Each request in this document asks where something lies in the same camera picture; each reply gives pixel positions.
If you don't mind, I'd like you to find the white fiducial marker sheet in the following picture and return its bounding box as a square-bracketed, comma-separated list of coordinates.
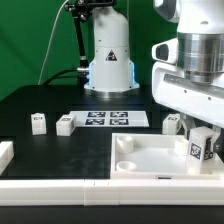
[70, 111, 149, 127]

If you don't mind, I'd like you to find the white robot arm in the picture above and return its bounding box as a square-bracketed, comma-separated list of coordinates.
[85, 0, 224, 153]

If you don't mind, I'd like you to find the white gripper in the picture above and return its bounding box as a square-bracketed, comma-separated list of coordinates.
[152, 38, 224, 153]

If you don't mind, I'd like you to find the black cable bundle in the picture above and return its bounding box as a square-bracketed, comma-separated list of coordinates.
[43, 68, 90, 87]

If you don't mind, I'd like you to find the black camera stand pole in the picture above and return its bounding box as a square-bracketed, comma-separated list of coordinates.
[65, 0, 117, 86]

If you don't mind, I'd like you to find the white U-shaped obstacle fence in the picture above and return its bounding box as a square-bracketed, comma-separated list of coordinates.
[0, 140, 224, 206]

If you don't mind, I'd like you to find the white cable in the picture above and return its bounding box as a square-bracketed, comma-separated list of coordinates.
[37, 0, 71, 86]

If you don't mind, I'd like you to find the white square tabletop tray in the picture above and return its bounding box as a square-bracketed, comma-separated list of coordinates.
[110, 133, 224, 180]

